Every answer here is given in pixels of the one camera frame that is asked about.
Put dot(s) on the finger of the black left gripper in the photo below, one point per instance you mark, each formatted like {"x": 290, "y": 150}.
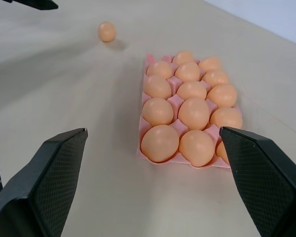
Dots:
{"x": 37, "y": 3}
{"x": 0, "y": 0}

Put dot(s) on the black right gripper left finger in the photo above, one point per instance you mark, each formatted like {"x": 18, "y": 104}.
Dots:
{"x": 39, "y": 187}

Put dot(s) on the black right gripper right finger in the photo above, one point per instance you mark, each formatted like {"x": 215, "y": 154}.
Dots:
{"x": 266, "y": 182}

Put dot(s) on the pink plastic egg tray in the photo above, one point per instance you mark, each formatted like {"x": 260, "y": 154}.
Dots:
{"x": 175, "y": 101}

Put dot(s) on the orange plastic egg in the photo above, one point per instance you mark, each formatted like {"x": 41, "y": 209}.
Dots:
{"x": 196, "y": 151}
{"x": 194, "y": 113}
{"x": 226, "y": 118}
{"x": 187, "y": 71}
{"x": 106, "y": 31}
{"x": 158, "y": 87}
{"x": 160, "y": 69}
{"x": 158, "y": 111}
{"x": 222, "y": 95}
{"x": 159, "y": 143}
{"x": 222, "y": 151}
{"x": 191, "y": 90}
{"x": 215, "y": 78}
{"x": 210, "y": 63}
{"x": 183, "y": 58}

